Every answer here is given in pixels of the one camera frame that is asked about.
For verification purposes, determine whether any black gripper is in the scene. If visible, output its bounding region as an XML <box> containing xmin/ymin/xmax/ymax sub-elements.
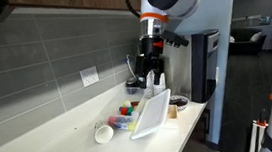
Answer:
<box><xmin>131</xmin><ymin>32</ymin><xmax>170</xmax><ymax>90</ymax></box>

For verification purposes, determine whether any white plastic box lid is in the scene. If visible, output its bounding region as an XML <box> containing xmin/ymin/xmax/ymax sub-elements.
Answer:
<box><xmin>126</xmin><ymin>88</ymin><xmax>176</xmax><ymax>141</ymax></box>

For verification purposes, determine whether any small wooden box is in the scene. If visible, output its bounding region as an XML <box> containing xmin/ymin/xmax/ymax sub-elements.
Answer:
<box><xmin>166</xmin><ymin>103</ymin><xmax>179</xmax><ymax>120</ymax></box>

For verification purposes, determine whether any clear plastic storage box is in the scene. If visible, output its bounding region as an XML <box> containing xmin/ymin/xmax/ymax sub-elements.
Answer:
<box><xmin>105</xmin><ymin>96</ymin><xmax>149</xmax><ymax>134</ymax></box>

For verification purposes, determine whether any small black round container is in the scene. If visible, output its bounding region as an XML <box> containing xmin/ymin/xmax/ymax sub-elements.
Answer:
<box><xmin>124</xmin><ymin>77</ymin><xmax>142</xmax><ymax>96</ymax></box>

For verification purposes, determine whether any dark patterned bowl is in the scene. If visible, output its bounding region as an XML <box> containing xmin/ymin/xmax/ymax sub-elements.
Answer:
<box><xmin>168</xmin><ymin>93</ymin><xmax>191</xmax><ymax>113</ymax></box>

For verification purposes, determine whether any green toy block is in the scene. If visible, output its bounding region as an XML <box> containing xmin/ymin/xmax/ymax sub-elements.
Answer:
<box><xmin>126</xmin><ymin>105</ymin><xmax>136</xmax><ymax>116</ymax></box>

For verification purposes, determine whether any red toy block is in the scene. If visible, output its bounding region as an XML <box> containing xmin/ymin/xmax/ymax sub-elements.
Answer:
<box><xmin>119</xmin><ymin>106</ymin><xmax>130</xmax><ymax>117</ymax></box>

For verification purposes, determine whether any blue toy piece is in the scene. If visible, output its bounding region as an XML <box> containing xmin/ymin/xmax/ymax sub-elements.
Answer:
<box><xmin>116</xmin><ymin>115</ymin><xmax>134</xmax><ymax>126</ymax></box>

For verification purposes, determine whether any black silver coffee machine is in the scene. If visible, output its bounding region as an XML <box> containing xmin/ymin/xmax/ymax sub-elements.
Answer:
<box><xmin>160</xmin><ymin>28</ymin><xmax>227</xmax><ymax>107</ymax></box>

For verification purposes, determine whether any red toy cylinder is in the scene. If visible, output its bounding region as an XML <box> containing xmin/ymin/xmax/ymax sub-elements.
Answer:
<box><xmin>107</xmin><ymin>115</ymin><xmax>120</xmax><ymax>127</ymax></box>

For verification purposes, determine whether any white paper cup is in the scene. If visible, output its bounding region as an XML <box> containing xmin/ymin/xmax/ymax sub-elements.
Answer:
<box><xmin>92</xmin><ymin>118</ymin><xmax>116</xmax><ymax>145</ymax></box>

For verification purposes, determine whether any black sofa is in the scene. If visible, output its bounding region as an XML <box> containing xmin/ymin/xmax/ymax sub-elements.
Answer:
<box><xmin>226</xmin><ymin>24</ymin><xmax>269</xmax><ymax>58</ymax></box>

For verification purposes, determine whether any white sofa pillow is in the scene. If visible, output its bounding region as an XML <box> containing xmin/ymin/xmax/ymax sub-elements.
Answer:
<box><xmin>247</xmin><ymin>31</ymin><xmax>264</xmax><ymax>44</ymax></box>

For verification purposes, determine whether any white tube stand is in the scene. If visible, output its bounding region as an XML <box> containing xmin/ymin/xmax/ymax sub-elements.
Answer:
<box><xmin>245</xmin><ymin>118</ymin><xmax>272</xmax><ymax>152</ymax></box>

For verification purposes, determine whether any thin bluish white cable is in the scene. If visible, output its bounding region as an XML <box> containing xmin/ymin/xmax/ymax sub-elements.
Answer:
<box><xmin>125</xmin><ymin>54</ymin><xmax>138</xmax><ymax>83</ymax></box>

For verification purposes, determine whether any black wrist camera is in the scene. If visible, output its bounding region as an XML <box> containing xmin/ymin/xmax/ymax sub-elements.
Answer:
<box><xmin>161</xmin><ymin>27</ymin><xmax>191</xmax><ymax>50</ymax></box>

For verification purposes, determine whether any white wall outlet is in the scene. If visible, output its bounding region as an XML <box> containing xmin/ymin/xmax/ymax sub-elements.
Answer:
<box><xmin>78</xmin><ymin>65</ymin><xmax>101</xmax><ymax>88</ymax></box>

